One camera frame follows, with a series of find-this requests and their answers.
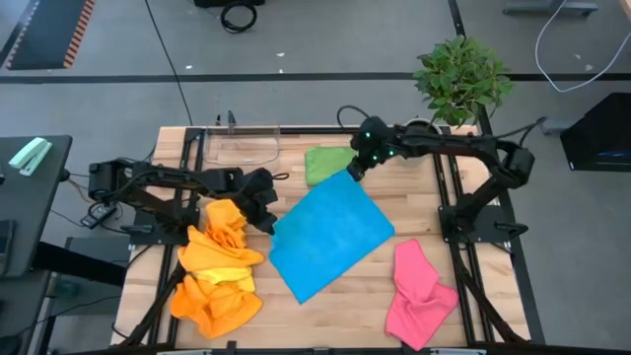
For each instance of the black desk foot bar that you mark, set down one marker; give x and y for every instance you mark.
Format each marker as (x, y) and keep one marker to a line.
(79, 261)

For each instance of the yellow microfiber towel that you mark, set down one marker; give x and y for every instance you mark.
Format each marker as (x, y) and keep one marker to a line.
(231, 276)

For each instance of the black orange-striped floor mat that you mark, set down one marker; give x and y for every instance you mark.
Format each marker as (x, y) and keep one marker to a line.
(44, 34)

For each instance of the black side desk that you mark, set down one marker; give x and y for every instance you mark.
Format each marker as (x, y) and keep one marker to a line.
(34, 207)

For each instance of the mint green stapler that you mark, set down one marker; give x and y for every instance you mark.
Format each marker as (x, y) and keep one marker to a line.
(29, 157)

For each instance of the black upright bracket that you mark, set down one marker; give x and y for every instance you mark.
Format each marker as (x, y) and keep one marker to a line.
(231, 120)

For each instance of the long grey desk foot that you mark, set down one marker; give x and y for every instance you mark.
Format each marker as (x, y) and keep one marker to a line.
(549, 7)

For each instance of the black power adapter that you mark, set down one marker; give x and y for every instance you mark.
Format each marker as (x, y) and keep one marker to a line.
(96, 220)

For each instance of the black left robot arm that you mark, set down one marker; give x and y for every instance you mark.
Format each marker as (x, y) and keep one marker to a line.
(162, 175)

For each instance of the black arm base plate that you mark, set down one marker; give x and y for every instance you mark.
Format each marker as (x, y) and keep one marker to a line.
(143, 237)
(493, 232)

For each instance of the pink microfiber towel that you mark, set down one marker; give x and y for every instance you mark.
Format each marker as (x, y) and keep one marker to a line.
(419, 296)

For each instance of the black cabinet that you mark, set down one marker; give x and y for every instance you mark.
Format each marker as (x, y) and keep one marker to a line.
(599, 133)

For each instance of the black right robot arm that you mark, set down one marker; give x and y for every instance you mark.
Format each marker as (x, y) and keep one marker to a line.
(453, 143)

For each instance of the clear plastic container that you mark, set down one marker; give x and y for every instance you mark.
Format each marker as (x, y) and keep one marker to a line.
(241, 148)

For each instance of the blue microfiber towel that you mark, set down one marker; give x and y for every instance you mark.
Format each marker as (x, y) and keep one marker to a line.
(325, 232)

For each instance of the short grey furniture foot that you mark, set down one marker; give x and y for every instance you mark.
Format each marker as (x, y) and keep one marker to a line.
(553, 127)

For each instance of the green microfiber towel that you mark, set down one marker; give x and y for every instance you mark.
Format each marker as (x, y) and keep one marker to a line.
(325, 163)

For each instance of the orange microfiber towel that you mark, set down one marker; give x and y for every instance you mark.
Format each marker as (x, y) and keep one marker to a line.
(224, 217)
(207, 256)
(212, 308)

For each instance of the black aluminium table frame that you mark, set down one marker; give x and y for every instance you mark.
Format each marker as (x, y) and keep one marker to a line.
(315, 130)

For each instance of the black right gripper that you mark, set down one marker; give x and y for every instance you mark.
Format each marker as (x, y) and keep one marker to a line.
(372, 143)

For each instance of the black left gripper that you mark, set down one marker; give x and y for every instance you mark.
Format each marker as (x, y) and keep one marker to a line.
(259, 192)

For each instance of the green plant in white pot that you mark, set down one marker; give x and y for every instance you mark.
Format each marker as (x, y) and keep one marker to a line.
(461, 79)

